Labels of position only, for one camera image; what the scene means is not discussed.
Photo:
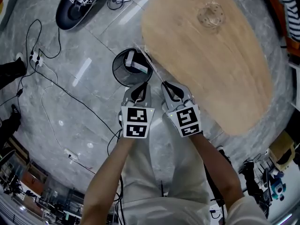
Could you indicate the wooden coffee table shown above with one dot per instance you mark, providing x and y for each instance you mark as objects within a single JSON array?
[{"x": 211, "y": 67}]

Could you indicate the white sideboard cabinet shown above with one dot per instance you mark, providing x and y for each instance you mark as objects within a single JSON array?
[{"x": 295, "y": 78}]

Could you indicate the person's right forearm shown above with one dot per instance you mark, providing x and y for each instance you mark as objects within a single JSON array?
[{"x": 218, "y": 170}]

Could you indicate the black white striped blanket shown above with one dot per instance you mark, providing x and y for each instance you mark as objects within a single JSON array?
[{"x": 290, "y": 13}]

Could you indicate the clear glass cup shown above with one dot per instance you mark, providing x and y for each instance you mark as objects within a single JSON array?
[{"x": 211, "y": 16}]

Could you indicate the brown cardboard box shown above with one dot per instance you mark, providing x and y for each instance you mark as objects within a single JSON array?
[{"x": 279, "y": 144}]

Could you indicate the person's white shirt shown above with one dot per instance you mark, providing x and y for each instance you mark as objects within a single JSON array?
[{"x": 175, "y": 214}]

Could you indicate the black mesh waste bin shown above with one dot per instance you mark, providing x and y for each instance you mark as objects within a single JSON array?
[{"x": 122, "y": 76}]

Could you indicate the white power strip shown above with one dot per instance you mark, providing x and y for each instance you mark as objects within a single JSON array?
[
  {"x": 71, "y": 154},
  {"x": 37, "y": 60}
]

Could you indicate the white box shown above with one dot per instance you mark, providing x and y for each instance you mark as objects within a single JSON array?
[{"x": 138, "y": 67}]

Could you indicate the dark shelving unit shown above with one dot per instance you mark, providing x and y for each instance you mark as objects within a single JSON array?
[{"x": 35, "y": 179}]

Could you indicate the person's pale trousers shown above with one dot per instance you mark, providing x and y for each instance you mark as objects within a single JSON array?
[{"x": 164, "y": 160}]

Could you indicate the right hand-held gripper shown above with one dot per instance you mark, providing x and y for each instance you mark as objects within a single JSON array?
[{"x": 187, "y": 121}]

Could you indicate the grey white beanbag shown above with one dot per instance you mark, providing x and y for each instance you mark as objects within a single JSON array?
[{"x": 11, "y": 3}]

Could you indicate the person's left forearm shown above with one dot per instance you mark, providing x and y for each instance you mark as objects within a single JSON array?
[{"x": 105, "y": 179}]

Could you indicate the blue white toy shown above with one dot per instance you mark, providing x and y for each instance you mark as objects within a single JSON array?
[{"x": 279, "y": 191}]

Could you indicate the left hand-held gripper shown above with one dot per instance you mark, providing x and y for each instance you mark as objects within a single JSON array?
[{"x": 137, "y": 123}]

